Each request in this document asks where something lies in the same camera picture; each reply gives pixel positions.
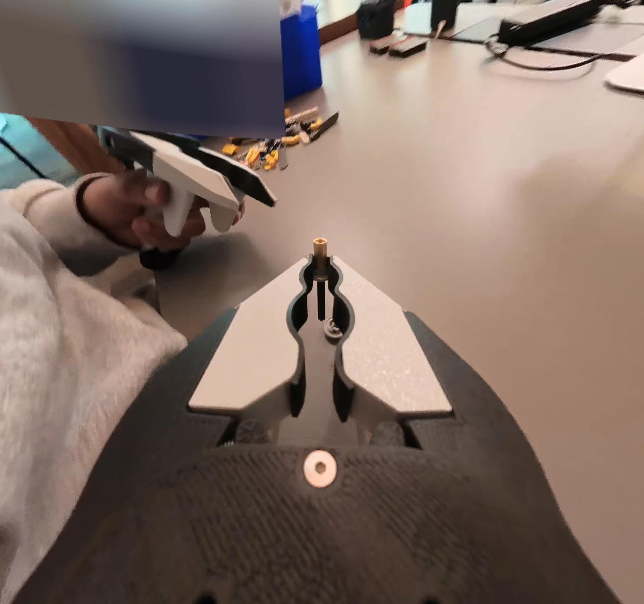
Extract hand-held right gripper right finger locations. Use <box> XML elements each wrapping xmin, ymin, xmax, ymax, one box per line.
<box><xmin>329</xmin><ymin>256</ymin><xmax>454</xmax><ymax>440</ymax></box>

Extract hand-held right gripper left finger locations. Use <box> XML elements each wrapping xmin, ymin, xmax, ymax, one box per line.
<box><xmin>187</xmin><ymin>256</ymin><xmax>308</xmax><ymax>437</ymax></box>

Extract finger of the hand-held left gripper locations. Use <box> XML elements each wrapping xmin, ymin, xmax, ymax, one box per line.
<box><xmin>198</xmin><ymin>149</ymin><xmax>277</xmax><ymax>235</ymax></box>
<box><xmin>130</xmin><ymin>131</ymin><xmax>240</xmax><ymax>238</ymax></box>

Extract person's left forearm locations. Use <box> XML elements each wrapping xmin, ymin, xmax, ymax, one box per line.
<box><xmin>0</xmin><ymin>174</ymin><xmax>139</xmax><ymax>283</ymax></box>

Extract partly built lego model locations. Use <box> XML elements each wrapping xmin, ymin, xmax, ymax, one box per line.
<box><xmin>221</xmin><ymin>138</ymin><xmax>291</xmax><ymax>172</ymax></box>

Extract small heap of lego pieces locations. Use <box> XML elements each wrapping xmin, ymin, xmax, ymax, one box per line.
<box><xmin>283</xmin><ymin>106</ymin><xmax>341</xmax><ymax>146</ymax></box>

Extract person's left hand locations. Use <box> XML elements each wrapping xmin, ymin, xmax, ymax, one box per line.
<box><xmin>78</xmin><ymin>170</ymin><xmax>247</xmax><ymax>255</ymax></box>

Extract blue plastic bin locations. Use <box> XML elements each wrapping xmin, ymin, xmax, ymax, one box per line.
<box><xmin>279</xmin><ymin>4</ymin><xmax>323</xmax><ymax>103</ymax></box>

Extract grey zipped sweatshirt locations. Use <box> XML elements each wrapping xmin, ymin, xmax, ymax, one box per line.
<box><xmin>0</xmin><ymin>212</ymin><xmax>188</xmax><ymax>604</ymax></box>

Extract wooden-edged neighbouring table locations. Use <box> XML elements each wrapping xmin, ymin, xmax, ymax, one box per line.
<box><xmin>301</xmin><ymin>0</ymin><xmax>403</xmax><ymax>45</ymax></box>

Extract black charger block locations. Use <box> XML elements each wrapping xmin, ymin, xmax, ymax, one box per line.
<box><xmin>357</xmin><ymin>0</ymin><xmax>399</xmax><ymax>40</ymax></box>

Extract black battery charger stand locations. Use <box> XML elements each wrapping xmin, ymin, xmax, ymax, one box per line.
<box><xmin>430</xmin><ymin>0</ymin><xmax>463</xmax><ymax>32</ymax></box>

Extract silver laptop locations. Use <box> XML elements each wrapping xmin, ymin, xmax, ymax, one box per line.
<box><xmin>450</xmin><ymin>10</ymin><xmax>644</xmax><ymax>59</ymax></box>

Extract black power brick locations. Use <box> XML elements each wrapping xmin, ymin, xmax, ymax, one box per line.
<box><xmin>497</xmin><ymin>0</ymin><xmax>610</xmax><ymax>47</ymax></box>

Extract white computer mouse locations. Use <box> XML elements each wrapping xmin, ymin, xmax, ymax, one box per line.
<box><xmin>604</xmin><ymin>55</ymin><xmax>644</xmax><ymax>95</ymax></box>

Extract black power cable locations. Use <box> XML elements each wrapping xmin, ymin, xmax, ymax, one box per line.
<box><xmin>484</xmin><ymin>38</ymin><xmax>607</xmax><ymax>72</ymax></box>

